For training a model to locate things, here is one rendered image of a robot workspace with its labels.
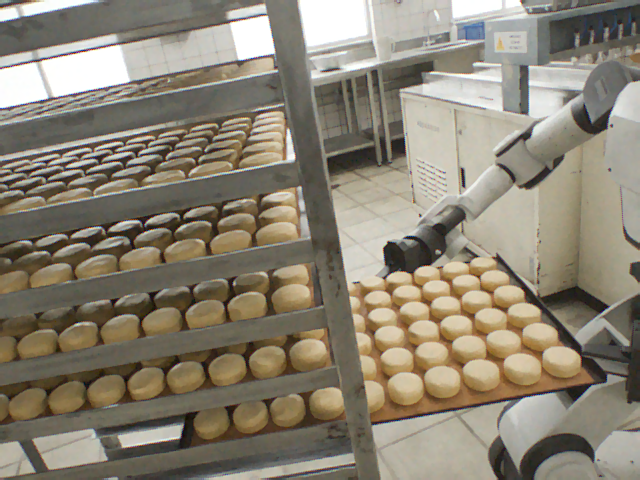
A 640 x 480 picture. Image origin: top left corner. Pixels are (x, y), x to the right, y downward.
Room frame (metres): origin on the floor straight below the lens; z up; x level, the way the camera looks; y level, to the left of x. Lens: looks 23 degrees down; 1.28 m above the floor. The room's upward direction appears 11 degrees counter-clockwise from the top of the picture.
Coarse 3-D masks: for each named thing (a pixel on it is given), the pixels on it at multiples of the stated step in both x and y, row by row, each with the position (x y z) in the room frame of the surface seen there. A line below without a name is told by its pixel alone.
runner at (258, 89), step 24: (264, 72) 0.51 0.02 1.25; (144, 96) 0.51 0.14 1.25; (168, 96) 0.51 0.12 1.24; (192, 96) 0.51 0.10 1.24; (216, 96) 0.51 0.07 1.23; (240, 96) 0.51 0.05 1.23; (264, 96) 0.51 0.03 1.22; (24, 120) 0.51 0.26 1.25; (48, 120) 0.51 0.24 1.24; (72, 120) 0.51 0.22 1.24; (96, 120) 0.51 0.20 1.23; (120, 120) 0.51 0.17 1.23; (144, 120) 0.51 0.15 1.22; (168, 120) 0.51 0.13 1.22; (0, 144) 0.51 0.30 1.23; (24, 144) 0.51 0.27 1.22; (48, 144) 0.51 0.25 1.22
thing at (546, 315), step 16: (496, 256) 0.91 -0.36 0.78; (512, 272) 0.83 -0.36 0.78; (528, 288) 0.76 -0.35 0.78; (544, 304) 0.70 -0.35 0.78; (544, 320) 0.67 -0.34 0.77; (560, 336) 0.63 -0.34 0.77; (576, 352) 0.58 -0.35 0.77; (592, 368) 0.54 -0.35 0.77; (592, 384) 0.51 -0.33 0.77; (496, 400) 0.52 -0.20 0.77; (192, 416) 0.60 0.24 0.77; (416, 416) 0.52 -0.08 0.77; (192, 432) 0.57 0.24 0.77
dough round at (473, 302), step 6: (468, 294) 0.76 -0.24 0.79; (474, 294) 0.76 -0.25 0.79; (480, 294) 0.76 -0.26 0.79; (486, 294) 0.75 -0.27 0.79; (462, 300) 0.75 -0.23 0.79; (468, 300) 0.74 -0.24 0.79; (474, 300) 0.74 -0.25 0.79; (480, 300) 0.74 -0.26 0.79; (486, 300) 0.73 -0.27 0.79; (468, 306) 0.73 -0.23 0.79; (474, 306) 0.73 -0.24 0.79; (480, 306) 0.72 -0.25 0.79; (486, 306) 0.72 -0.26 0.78; (474, 312) 0.73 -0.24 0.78
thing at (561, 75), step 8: (480, 64) 2.99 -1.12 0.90; (488, 64) 2.93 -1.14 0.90; (496, 64) 2.87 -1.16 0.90; (480, 72) 3.00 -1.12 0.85; (488, 72) 2.92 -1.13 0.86; (496, 72) 2.83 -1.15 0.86; (536, 72) 2.49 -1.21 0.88; (544, 72) 2.43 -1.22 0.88; (552, 72) 2.37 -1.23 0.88; (560, 72) 2.31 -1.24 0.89; (568, 72) 2.26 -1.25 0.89; (576, 72) 2.21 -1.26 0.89; (584, 72) 2.16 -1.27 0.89; (544, 80) 2.43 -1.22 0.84; (552, 80) 2.37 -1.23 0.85; (560, 80) 2.31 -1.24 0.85; (568, 80) 2.26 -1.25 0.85; (576, 80) 2.21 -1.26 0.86; (584, 80) 2.16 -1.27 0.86
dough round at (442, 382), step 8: (432, 368) 0.58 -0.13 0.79; (440, 368) 0.58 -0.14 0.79; (448, 368) 0.58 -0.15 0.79; (432, 376) 0.57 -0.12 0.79; (440, 376) 0.56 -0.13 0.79; (448, 376) 0.56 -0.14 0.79; (456, 376) 0.56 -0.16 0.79; (432, 384) 0.55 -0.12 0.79; (440, 384) 0.55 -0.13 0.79; (448, 384) 0.55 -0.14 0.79; (456, 384) 0.54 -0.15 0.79; (432, 392) 0.55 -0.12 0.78; (440, 392) 0.54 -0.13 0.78; (448, 392) 0.54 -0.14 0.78; (456, 392) 0.54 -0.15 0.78
